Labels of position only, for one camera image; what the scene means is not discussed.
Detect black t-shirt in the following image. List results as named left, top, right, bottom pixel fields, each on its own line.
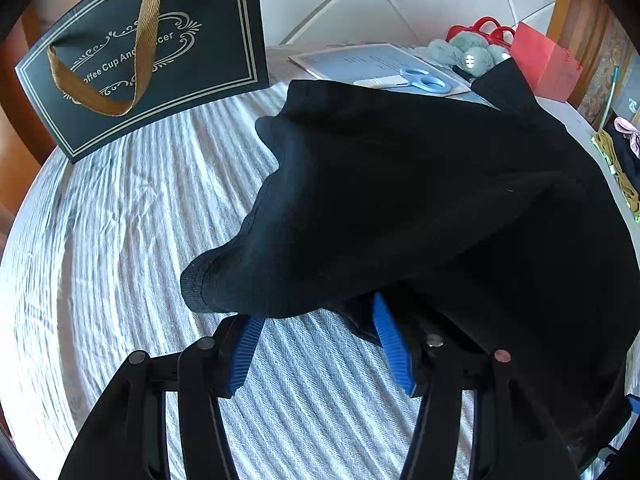
left=180, top=61, right=639, bottom=479

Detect striped bed sheet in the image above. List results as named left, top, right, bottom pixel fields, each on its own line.
left=1, top=48, right=418, bottom=479

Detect blue scissors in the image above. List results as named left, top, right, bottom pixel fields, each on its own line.
left=354, top=68, right=451, bottom=96

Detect white paper sheet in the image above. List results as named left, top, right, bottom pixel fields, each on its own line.
left=290, top=44, right=470, bottom=96

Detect olive yellow folded garment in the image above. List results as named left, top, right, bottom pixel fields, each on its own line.
left=591, top=130, right=640, bottom=223

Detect navy folded garment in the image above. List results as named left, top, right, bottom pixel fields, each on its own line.
left=614, top=131, right=640, bottom=192

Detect dark green gift bag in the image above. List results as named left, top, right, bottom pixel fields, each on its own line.
left=15, top=0, right=269, bottom=162

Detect grey plush toy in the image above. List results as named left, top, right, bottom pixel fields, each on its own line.
left=426, top=30, right=511, bottom=78

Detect red paper bag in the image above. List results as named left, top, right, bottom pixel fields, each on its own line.
left=510, top=23, right=582, bottom=102

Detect pink folded garment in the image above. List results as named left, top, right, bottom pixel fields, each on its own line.
left=614, top=117, right=640, bottom=158

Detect red handled object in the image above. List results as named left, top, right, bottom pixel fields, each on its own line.
left=446, top=16, right=515, bottom=49

